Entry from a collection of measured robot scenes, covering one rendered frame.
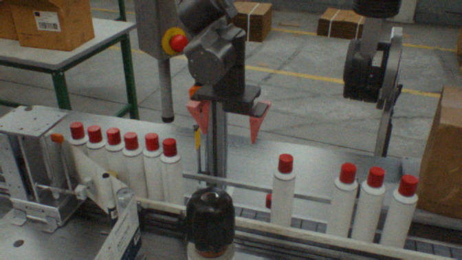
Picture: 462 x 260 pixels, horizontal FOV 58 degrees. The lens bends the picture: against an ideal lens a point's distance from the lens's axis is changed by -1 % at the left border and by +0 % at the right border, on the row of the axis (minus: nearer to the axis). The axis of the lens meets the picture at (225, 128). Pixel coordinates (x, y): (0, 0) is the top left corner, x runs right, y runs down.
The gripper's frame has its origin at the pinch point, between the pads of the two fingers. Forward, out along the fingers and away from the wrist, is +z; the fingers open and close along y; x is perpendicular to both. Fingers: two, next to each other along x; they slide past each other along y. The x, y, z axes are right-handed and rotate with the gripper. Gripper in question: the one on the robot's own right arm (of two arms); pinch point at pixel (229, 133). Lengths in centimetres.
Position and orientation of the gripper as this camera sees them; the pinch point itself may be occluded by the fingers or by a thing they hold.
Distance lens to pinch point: 78.6
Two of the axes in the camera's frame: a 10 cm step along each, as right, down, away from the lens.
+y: 9.3, 1.8, -3.2
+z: 0.1, 8.6, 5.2
